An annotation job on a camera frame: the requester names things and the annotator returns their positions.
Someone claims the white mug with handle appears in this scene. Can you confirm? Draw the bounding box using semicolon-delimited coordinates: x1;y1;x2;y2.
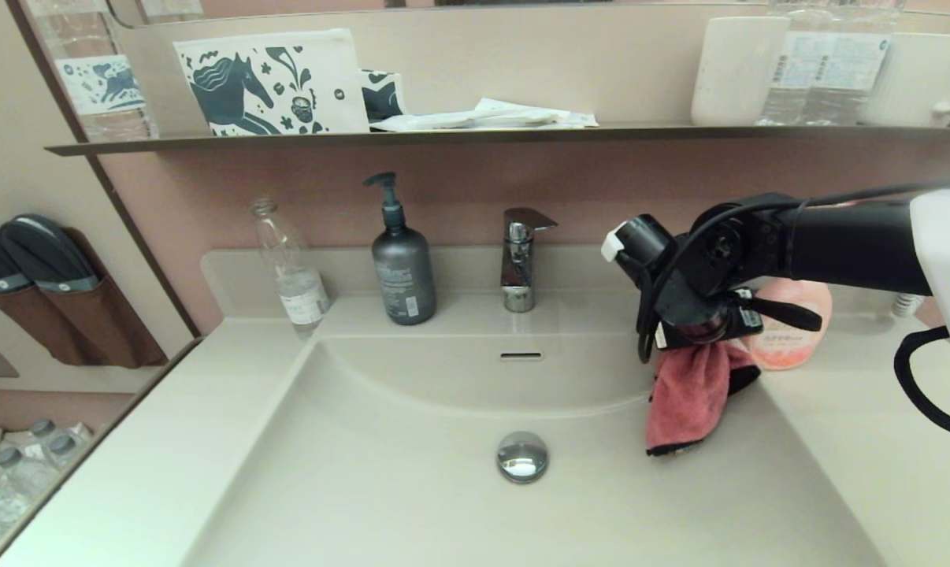
857;31;950;128

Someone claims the chrome sink faucet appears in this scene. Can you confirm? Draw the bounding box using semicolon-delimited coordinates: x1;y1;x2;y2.
500;207;559;313

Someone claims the wall mirror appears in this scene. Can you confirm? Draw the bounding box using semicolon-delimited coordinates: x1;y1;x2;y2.
105;0;950;31

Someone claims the black smooth arm cable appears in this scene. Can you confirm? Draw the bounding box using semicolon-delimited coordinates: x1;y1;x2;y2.
636;183;950;365

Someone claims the white handleless cup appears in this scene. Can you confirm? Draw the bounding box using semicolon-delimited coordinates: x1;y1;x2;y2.
690;16;791;127

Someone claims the uncapped clear plastic bottle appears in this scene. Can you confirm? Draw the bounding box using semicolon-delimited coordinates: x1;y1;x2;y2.
250;197;332;332

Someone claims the brown slipper holder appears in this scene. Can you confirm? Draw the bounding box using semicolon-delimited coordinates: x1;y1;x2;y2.
40;228;169;369
0;283;107;367

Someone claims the white ceramic sink basin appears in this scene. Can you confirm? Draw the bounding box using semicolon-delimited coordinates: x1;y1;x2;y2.
180;331;885;567

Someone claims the small teal patterned box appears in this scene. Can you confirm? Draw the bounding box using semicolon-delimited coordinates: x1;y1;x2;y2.
360;69;406;124

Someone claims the pink hand soap pump bottle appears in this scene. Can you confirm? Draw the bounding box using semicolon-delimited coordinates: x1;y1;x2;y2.
747;277;833;372

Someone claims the grey pump soap bottle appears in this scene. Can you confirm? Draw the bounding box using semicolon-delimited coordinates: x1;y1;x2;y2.
364;172;437;327

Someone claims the white horse print pouch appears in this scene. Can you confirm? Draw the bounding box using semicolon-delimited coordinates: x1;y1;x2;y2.
174;29;371;138

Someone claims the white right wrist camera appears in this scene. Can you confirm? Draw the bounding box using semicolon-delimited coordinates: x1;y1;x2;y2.
601;220;630;263

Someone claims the chrome sink drain stopper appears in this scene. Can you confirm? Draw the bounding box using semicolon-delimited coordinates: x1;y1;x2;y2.
496;431;550;484

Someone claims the clear labelled water bottle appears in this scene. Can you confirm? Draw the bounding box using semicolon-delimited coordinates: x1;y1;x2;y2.
755;0;832;127
820;0;905;127

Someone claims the pink cloth black trim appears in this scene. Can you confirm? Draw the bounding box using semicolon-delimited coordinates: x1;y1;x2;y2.
645;340;762;458

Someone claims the clear bottle horse print label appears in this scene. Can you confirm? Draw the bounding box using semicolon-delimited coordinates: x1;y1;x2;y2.
24;0;161;143

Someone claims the metal wall shelf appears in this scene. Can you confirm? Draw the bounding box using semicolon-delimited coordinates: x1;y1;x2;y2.
46;124;950;158

